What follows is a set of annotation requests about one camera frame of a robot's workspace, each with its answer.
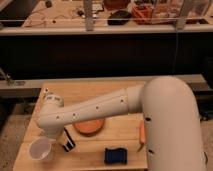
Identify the white ceramic cup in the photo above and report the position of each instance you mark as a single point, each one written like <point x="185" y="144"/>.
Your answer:
<point x="41" y="150"/>

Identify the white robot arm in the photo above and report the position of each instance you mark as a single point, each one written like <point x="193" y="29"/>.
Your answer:
<point x="172" y="122"/>

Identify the orange ceramic bowl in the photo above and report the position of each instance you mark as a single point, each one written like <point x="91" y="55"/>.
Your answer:
<point x="89" y="127"/>

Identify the orange carrot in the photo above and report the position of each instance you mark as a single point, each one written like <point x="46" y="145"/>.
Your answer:
<point x="141" y="136"/>

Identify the clear plastic bottle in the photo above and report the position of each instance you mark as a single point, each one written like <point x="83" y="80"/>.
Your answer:
<point x="46" y="91"/>

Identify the black white striped cloth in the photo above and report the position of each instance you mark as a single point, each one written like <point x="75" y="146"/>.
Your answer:
<point x="68" y="143"/>

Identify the black bag on bench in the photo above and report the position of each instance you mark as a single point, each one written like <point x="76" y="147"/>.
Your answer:
<point x="119" y="17"/>

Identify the blue sponge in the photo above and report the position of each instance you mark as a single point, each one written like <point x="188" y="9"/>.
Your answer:
<point x="115" y="156"/>

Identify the orange crate on bench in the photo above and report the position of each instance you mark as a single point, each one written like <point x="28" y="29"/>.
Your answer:
<point x="141" y="14"/>

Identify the grey metal post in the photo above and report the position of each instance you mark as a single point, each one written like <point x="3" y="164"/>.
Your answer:
<point x="87" y="4"/>

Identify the metal clamp on rail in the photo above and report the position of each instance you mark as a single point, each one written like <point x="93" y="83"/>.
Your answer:
<point x="9" y="80"/>

